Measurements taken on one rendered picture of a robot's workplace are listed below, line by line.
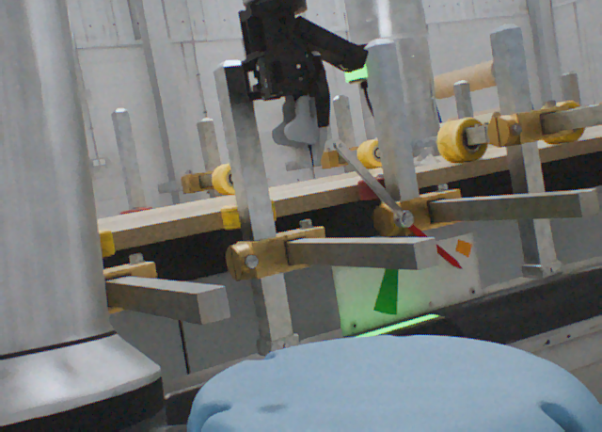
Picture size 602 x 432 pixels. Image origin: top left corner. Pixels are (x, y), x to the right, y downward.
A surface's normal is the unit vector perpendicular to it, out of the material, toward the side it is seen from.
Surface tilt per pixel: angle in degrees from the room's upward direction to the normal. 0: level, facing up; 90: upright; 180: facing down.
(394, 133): 90
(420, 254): 90
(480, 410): 5
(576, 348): 90
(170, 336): 90
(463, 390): 5
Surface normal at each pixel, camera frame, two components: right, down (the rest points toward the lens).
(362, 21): -0.71, 0.16
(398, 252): -0.85, 0.18
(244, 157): 0.49, -0.04
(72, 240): 0.91, -0.16
